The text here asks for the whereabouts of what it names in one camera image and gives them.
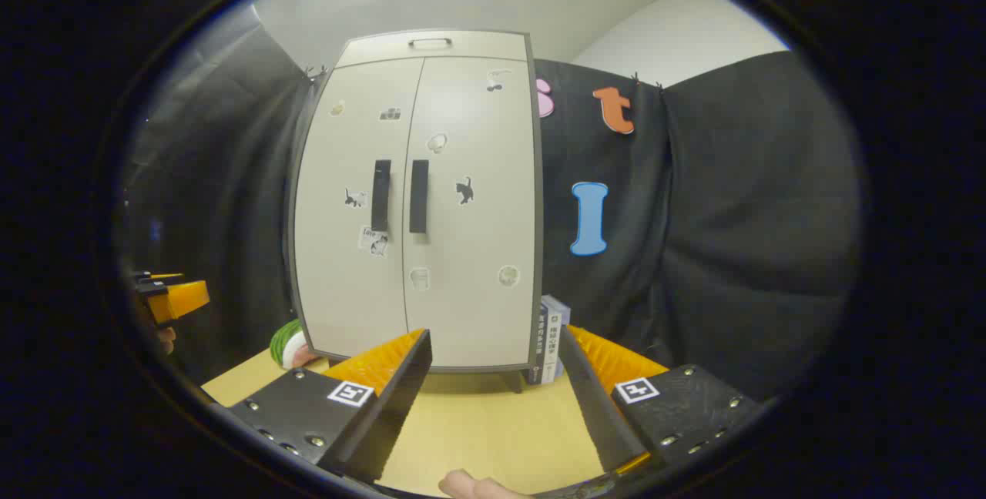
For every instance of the black backdrop cloth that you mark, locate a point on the black backdrop cloth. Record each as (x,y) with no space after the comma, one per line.
(732,214)

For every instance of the white shoe cabinet door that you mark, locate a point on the white shoe cabinet door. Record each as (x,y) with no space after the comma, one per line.
(477,252)
(339,268)

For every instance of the green striped watermelon toy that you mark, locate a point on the green striped watermelon toy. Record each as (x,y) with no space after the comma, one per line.
(285,345)

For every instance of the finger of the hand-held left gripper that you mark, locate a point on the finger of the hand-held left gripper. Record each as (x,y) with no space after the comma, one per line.
(158,278)
(185,299)

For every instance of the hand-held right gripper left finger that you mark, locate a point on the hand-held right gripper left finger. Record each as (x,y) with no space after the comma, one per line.
(400,399)

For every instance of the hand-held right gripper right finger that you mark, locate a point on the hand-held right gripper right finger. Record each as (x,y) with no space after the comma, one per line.
(593,406)

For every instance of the white box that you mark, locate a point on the white box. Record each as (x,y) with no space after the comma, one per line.
(555,329)

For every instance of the white double-door shoe cabinet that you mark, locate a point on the white double-door shoe cabinet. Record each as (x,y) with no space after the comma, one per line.
(537,252)

